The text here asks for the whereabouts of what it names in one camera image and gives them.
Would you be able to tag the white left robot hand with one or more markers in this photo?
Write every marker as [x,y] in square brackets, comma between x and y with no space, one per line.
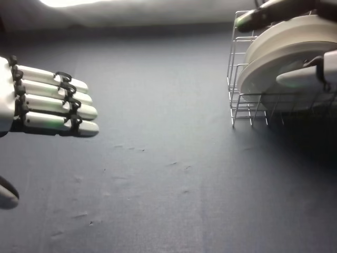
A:
[39,105]

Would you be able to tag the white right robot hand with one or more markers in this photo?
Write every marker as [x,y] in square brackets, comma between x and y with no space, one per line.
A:
[297,77]

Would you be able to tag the white plate with black rim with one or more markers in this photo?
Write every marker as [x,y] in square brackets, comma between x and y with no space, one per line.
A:
[258,79]
[289,34]

